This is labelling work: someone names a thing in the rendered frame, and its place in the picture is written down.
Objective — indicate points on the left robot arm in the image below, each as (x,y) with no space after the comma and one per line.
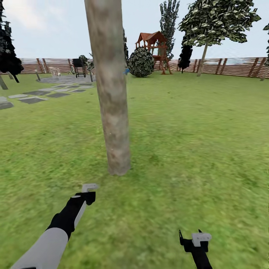
(47,251)

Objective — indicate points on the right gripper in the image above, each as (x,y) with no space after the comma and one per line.
(195,250)

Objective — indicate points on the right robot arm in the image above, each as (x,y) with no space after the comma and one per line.
(198,246)

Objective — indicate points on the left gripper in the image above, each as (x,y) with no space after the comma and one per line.
(90,196)

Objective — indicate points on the charcoal grill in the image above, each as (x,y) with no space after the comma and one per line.
(77,63)

